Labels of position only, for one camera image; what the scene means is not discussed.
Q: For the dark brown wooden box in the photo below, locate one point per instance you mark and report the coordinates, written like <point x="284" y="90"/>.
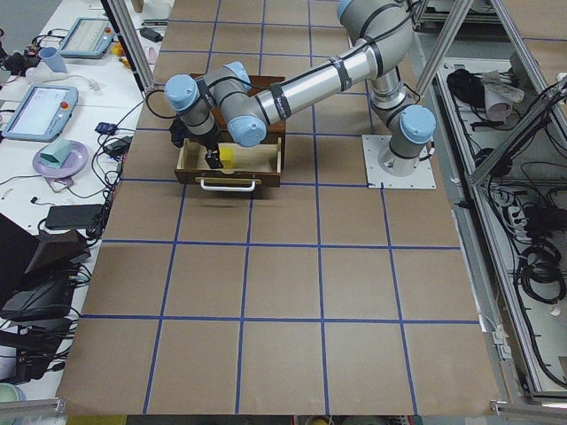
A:
<point x="24" y="255"/>

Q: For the lilac bowl with teal cup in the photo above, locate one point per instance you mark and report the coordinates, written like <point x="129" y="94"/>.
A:
<point x="61" y="158"/>

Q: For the dark wooden drawer cabinet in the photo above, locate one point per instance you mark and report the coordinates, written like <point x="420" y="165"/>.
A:
<point x="223" y="97"/>

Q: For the light wooden drawer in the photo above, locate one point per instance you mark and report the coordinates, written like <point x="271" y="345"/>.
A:
<point x="262" y="164"/>

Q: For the lower teach pendant tablet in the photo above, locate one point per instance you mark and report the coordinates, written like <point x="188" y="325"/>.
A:
<point x="43" y="113"/>

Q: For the aluminium frame post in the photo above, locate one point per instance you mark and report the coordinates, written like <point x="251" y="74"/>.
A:
<point x="119" y="17"/>
<point x="447" y="34"/>

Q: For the white drawer handle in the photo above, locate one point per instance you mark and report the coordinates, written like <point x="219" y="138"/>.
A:
<point x="227" y="185"/>

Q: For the black power adapter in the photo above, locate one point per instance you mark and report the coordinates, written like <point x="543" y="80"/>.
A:
<point x="151" y="34"/>

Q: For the upper teach pendant tablet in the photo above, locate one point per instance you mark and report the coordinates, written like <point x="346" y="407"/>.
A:
<point x="88" y="38"/>

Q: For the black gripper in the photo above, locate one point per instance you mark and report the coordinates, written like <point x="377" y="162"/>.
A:
<point x="209" y="142"/>

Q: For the light blue plastic cup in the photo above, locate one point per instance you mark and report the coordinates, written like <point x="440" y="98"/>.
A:
<point x="51" y="57"/>

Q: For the yellow block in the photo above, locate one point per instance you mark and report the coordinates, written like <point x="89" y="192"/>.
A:
<point x="227" y="157"/>

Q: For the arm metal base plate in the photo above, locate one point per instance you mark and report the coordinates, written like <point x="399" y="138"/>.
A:
<point x="386" y="171"/>

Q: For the teach pendant tablet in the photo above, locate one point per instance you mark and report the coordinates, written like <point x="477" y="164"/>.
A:
<point x="88" y="38"/>
<point x="43" y="113"/>

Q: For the black laptop bag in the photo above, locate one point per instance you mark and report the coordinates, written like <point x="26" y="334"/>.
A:
<point x="50" y="299"/>

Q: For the left aluminium frame post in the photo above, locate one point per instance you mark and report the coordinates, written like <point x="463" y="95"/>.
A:
<point x="119" y="17"/>

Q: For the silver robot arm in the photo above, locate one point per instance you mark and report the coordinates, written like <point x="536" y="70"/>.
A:
<point x="381" y="32"/>

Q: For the right aluminium frame post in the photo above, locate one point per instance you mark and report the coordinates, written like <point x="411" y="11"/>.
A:
<point x="447" y="34"/>

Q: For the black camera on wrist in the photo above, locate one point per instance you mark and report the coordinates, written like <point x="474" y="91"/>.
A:
<point x="178" y="133"/>

